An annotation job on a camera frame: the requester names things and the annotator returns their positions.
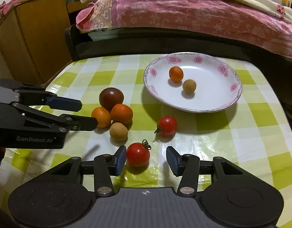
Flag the tan longan fruit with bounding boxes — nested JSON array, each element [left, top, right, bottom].
[[109, 123, 128, 142]]

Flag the yellow-orange cherry tomato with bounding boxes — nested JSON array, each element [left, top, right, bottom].
[[92, 107, 111, 128]]

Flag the red cherry tomato with stem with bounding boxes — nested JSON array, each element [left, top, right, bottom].
[[154, 116, 177, 136]]

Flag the tan longan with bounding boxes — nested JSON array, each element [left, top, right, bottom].
[[183, 79, 197, 94]]

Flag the small orange tangerine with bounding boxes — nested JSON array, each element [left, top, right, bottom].
[[169, 66, 184, 83]]

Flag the dark purple tomato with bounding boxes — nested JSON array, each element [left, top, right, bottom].
[[99, 88, 124, 111]]

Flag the orange cherry tomato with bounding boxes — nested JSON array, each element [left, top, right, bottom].
[[110, 104, 133, 125]]

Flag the wooden cabinet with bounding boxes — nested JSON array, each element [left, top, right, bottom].
[[0, 0, 87, 84]]

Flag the green white checkered tablecloth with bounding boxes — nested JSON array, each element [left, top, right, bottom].
[[0, 53, 292, 228]]

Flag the white plate, pink flowers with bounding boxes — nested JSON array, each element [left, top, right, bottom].
[[143, 52, 242, 113]]

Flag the pink floral quilt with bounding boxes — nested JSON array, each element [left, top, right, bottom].
[[76, 0, 292, 59]]

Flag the black sofa bed frame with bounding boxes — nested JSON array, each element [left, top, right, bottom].
[[65, 25, 292, 101]]

